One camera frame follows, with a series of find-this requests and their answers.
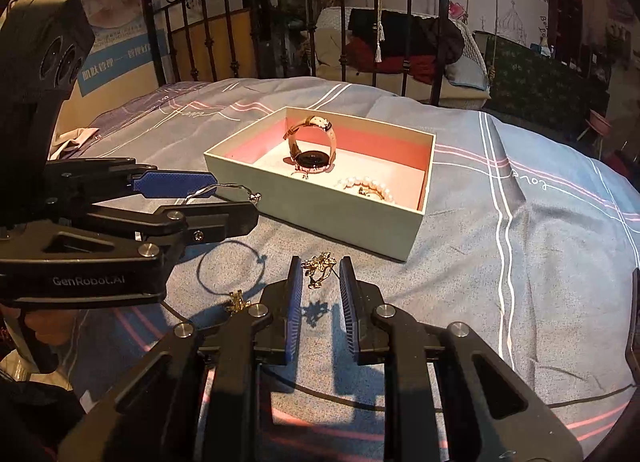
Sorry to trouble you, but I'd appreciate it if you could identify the black phone on bed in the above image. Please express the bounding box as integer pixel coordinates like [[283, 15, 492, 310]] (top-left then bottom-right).
[[625, 268, 640, 385]]

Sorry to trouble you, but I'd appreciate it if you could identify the pearl bracelet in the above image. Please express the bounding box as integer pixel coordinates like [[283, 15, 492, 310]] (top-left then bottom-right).
[[337, 178, 396, 205]]

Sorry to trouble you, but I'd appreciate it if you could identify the white wicker hanging chair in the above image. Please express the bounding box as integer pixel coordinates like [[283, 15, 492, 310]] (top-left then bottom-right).
[[314, 6, 490, 110]]

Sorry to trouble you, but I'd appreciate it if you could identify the left hand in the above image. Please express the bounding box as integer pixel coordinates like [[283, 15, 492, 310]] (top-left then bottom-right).
[[24, 310, 78, 346]]

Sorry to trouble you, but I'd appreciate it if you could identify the black iron bed frame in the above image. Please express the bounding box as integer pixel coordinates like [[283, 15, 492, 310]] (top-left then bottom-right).
[[142, 0, 450, 105]]

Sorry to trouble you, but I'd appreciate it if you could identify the black cable on bed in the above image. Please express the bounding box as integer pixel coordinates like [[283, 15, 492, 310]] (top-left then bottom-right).
[[159, 298, 227, 330]]

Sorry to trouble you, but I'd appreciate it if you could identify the tan strap wristwatch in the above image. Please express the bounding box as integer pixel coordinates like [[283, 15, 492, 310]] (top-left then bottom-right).
[[283, 115, 337, 174]]

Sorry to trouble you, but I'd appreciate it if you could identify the pale open cardboard box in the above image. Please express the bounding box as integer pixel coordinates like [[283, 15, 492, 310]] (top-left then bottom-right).
[[204, 106, 436, 261]]

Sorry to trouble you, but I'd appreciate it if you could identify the thin bangle with gold charm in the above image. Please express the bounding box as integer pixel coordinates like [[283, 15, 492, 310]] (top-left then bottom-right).
[[181, 182, 262, 205]]

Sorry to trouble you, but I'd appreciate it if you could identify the pink small stool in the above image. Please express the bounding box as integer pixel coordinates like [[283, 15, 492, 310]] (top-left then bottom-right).
[[577, 110, 612, 159]]

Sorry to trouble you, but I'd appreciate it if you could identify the red cloth on chair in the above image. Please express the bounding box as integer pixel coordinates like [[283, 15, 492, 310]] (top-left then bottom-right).
[[345, 37, 436, 84]]

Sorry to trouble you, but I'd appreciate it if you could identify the gold ornate ring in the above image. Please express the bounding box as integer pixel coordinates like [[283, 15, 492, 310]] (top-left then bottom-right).
[[300, 250, 339, 291]]

